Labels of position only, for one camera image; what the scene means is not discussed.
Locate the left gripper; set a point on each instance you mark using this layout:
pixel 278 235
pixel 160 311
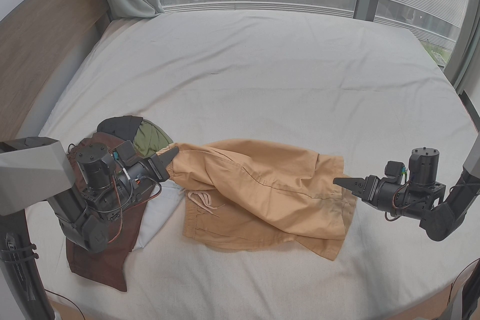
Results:
pixel 150 170

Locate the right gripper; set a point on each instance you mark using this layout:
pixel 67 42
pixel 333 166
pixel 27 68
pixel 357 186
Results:
pixel 382 193

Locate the tan shorts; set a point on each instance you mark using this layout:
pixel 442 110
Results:
pixel 262 176

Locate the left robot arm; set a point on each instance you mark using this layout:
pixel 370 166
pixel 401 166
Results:
pixel 33 176

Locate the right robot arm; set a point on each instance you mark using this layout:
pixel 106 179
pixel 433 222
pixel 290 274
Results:
pixel 438 217

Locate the bed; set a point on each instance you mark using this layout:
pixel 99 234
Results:
pixel 262 67

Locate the green garment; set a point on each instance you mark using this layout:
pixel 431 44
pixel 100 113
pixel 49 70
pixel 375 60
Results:
pixel 152 136

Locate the white garment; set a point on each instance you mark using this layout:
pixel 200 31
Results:
pixel 161 213

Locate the black garment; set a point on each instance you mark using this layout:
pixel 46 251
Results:
pixel 118 127

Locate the brown garment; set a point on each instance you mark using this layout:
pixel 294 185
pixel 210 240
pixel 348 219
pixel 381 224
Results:
pixel 101 262

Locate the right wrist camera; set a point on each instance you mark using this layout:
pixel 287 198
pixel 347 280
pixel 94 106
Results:
pixel 393 170

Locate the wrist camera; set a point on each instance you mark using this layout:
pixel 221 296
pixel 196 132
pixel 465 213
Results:
pixel 393 170
pixel 127 153

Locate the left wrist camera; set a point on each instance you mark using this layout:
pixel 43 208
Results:
pixel 127 153

